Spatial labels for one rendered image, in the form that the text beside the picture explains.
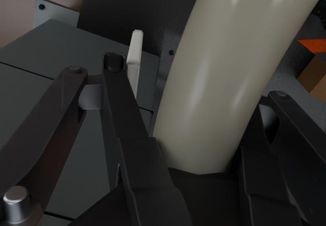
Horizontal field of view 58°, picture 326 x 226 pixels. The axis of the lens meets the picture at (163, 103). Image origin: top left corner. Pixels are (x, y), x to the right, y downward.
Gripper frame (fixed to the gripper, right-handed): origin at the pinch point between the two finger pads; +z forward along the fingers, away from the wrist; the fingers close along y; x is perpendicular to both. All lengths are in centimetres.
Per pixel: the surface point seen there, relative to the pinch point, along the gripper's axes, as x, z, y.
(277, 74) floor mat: -27, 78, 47
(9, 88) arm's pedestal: -22.3, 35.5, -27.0
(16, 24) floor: -24, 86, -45
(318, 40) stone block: -3.3, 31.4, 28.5
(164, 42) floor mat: -22, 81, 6
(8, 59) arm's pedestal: -21, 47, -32
